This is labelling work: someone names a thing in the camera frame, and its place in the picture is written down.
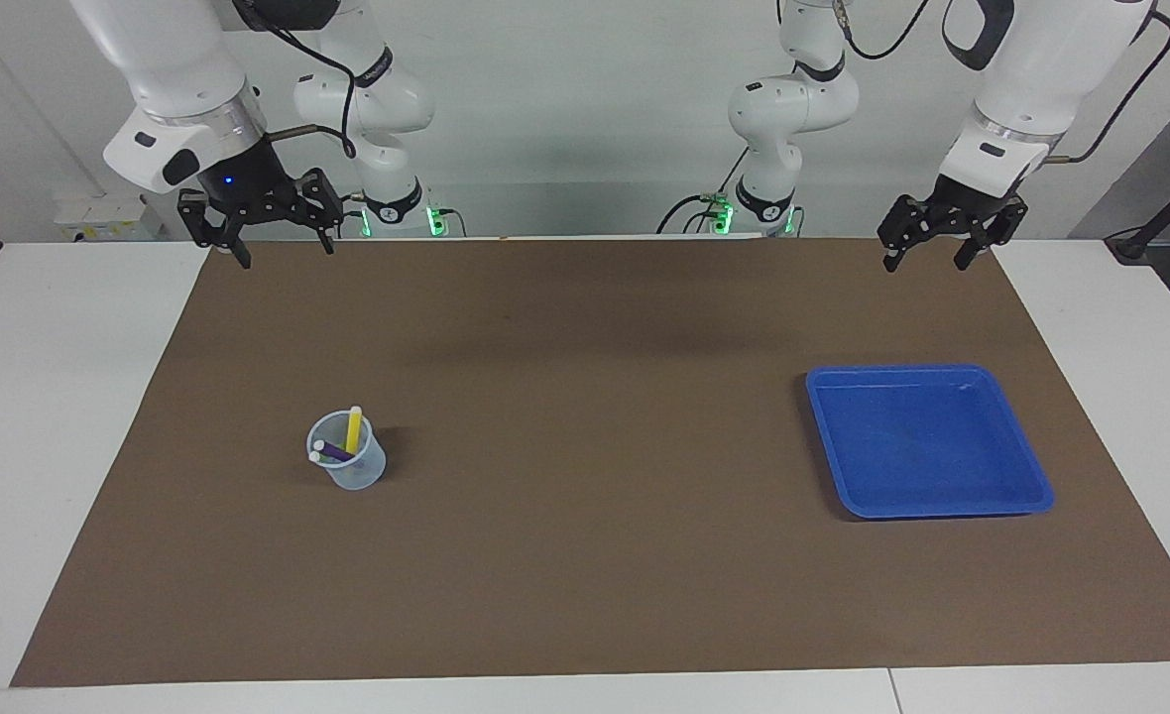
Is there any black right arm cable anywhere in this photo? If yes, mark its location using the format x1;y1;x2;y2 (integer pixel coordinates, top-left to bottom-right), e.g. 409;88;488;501
233;0;360;160

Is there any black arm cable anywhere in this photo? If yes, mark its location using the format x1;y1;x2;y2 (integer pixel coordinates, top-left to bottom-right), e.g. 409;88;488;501
233;0;360;160
838;0;1170;165

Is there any black stand pole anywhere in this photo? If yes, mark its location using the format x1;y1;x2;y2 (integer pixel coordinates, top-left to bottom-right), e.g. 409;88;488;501
1106;159;1170;264

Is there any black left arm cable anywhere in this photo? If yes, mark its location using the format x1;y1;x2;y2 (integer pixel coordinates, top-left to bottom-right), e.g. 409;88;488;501
838;0;1170;165

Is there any black base cable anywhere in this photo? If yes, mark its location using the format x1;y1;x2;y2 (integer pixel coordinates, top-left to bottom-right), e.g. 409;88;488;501
656;147;755;236

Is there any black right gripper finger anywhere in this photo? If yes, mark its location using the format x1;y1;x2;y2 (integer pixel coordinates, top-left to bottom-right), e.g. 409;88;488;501
178;188;252;271
288;169;345;256

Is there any blue plastic tray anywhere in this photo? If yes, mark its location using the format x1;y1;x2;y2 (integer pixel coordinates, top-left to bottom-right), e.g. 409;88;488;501
805;364;1055;521

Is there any clear plastic cup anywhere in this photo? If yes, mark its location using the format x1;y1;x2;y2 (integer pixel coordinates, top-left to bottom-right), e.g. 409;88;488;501
306;411;387;491

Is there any brown table mat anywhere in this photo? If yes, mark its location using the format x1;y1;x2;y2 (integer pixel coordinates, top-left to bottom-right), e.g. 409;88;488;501
10;236;1170;688

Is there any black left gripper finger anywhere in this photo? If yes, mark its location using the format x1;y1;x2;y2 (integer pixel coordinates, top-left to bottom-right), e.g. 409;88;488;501
877;195;948;274
954;198;1029;271

